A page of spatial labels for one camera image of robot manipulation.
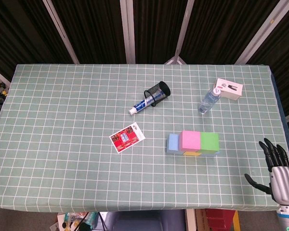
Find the blue white toothpaste tube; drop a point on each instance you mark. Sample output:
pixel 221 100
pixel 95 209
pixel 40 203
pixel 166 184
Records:
pixel 139 106

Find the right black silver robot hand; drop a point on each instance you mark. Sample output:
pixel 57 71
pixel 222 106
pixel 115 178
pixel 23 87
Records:
pixel 281 183

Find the red plastic crate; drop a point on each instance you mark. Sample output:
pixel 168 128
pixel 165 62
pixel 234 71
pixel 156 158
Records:
pixel 219 220

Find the pink foam cube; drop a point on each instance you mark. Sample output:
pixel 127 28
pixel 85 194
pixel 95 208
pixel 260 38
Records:
pixel 191 140

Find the white frame post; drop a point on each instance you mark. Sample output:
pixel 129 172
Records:
pixel 128 31
pixel 181 36
pixel 62 33
pixel 262 31

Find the clear plastic water bottle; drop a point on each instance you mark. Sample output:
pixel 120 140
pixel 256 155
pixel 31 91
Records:
pixel 208 101

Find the grey blue chair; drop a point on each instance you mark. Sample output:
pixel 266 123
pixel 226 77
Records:
pixel 144 221

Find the green foam block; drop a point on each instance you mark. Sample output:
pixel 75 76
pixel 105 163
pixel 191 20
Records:
pixel 209 142

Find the white table leg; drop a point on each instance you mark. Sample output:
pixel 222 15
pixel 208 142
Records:
pixel 189 220

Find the yellow foam cube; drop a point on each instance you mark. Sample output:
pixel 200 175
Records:
pixel 191 153

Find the white cardboard box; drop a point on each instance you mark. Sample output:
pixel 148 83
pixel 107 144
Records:
pixel 231 93

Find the red white card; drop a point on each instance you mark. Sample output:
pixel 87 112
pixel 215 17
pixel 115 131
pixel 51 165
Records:
pixel 125 139

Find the black mesh pen holder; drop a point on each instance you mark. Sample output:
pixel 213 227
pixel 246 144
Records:
pixel 160 91

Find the green checked tablecloth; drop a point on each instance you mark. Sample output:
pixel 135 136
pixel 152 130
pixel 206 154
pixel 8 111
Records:
pixel 86 168

